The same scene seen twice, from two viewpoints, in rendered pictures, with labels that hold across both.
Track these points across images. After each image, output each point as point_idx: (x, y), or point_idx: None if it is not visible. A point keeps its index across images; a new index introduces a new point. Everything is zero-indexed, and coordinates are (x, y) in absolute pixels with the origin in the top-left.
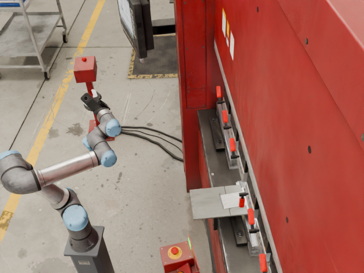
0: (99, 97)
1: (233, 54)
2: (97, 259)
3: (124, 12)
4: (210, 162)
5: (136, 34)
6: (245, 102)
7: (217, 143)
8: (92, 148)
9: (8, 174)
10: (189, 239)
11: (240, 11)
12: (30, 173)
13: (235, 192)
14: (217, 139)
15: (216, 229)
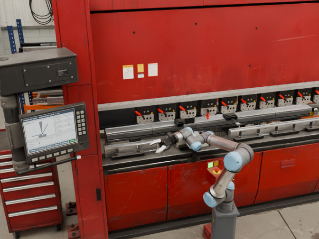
0: (162, 137)
1: (156, 71)
2: None
3: (49, 134)
4: (154, 156)
5: (87, 127)
6: (187, 75)
7: (140, 152)
8: (202, 141)
9: (248, 148)
10: (210, 162)
11: (166, 41)
12: (241, 143)
13: None
14: (136, 152)
15: (193, 164)
